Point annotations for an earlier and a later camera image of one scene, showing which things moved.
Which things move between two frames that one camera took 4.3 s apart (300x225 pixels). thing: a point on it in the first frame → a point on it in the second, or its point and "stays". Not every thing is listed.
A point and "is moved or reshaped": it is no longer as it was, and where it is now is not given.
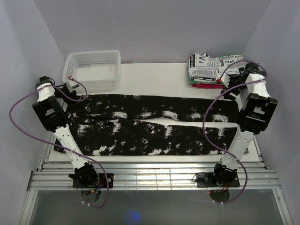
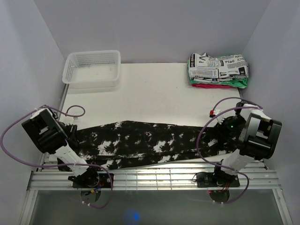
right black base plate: [210, 180] stays
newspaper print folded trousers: [204, 67] stays
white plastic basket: [98, 69] stays
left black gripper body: [59, 94] → [68, 129]
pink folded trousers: [208, 86] stays
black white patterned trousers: [109, 124] is moved or reshaped
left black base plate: [101, 183] stays
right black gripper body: [236, 91] → [229, 126]
